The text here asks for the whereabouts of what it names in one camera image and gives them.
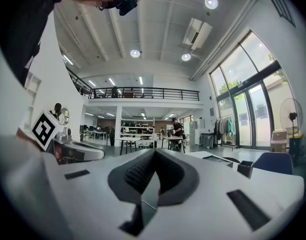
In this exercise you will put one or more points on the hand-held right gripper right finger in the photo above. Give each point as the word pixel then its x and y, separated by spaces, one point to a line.
pixel 205 209

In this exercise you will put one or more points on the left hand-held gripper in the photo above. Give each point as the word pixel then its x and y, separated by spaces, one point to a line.
pixel 46 129

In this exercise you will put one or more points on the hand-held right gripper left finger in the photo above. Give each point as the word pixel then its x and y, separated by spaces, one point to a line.
pixel 92 196

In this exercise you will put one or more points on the person's left forearm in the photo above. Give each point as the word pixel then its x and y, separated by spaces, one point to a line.
pixel 28 139

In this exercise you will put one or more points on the white storage shelving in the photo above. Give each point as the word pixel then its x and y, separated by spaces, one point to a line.
pixel 137 127

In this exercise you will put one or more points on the cardboard box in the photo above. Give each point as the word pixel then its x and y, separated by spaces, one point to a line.
pixel 278 141

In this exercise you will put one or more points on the white table black legs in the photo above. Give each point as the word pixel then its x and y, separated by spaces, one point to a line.
pixel 137 139
pixel 172 139

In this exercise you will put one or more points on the black square pen holder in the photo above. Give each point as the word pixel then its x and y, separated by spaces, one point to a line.
pixel 245 169

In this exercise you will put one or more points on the grey metal trolley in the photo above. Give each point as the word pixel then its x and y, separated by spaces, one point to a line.
pixel 206 140

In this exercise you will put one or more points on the black mezzanine railing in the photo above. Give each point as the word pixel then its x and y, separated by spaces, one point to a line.
pixel 142 94

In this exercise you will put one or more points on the white locker cabinet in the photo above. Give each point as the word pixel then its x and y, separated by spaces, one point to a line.
pixel 196 131

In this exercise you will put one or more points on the dark blue chair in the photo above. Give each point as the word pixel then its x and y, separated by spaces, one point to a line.
pixel 272 162

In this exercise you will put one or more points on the clothes rack with garments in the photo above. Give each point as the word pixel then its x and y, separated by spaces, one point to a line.
pixel 225 129

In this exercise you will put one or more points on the round ceiling light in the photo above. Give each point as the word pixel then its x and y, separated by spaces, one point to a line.
pixel 211 2
pixel 135 53
pixel 186 57

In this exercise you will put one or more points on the black bin yellow lid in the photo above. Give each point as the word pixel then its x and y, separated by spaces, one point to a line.
pixel 298 144

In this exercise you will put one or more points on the black-framed glass entrance doors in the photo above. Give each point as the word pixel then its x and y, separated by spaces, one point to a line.
pixel 252 104

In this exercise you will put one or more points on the black standing fan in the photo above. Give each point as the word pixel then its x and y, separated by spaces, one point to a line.
pixel 292 115

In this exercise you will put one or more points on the person's black clothed torso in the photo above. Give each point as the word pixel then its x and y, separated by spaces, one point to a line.
pixel 25 21

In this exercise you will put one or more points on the white ceiling air conditioner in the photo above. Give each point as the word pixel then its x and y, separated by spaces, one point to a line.
pixel 197 32

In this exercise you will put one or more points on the white ceiling pipes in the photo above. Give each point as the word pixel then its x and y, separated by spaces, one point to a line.
pixel 225 39

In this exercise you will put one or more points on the black head-worn camera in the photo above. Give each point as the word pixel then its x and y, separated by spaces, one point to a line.
pixel 127 5

